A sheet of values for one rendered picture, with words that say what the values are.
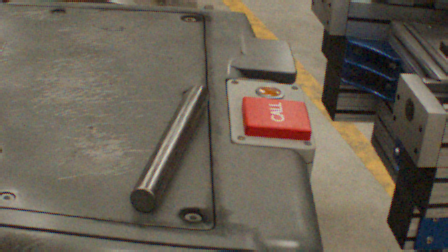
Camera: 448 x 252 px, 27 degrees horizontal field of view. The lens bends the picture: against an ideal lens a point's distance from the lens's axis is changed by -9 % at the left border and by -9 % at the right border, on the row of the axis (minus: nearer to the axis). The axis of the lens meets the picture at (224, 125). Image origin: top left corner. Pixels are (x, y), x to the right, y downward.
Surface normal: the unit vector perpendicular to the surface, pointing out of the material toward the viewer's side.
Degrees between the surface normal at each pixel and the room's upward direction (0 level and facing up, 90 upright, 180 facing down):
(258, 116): 0
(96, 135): 0
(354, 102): 90
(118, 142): 0
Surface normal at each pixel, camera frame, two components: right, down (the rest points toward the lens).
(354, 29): 0.18, 0.46
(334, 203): 0.11, -0.89
